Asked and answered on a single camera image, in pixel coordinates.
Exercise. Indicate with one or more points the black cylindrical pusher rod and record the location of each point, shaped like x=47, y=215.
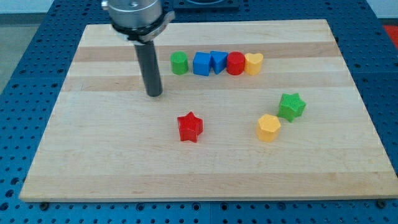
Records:
x=147, y=58

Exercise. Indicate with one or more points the green star block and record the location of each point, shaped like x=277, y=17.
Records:
x=291, y=106

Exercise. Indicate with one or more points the yellow hexagon block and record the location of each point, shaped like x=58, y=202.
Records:
x=268, y=128

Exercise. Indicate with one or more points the green cylinder block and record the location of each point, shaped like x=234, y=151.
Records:
x=179, y=62

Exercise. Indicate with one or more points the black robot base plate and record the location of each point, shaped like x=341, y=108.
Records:
x=205, y=4

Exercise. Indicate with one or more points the yellow heart block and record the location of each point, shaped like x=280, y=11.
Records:
x=253, y=63

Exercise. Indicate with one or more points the red cylinder block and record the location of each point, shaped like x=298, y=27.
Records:
x=235, y=63

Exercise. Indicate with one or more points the red star block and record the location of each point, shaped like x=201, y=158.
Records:
x=189, y=127

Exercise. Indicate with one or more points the blue cube block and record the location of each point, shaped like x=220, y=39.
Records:
x=201, y=64

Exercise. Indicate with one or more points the blue triangle block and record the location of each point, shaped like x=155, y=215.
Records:
x=218, y=61

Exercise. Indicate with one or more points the light wooden board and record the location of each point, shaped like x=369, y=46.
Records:
x=108, y=141

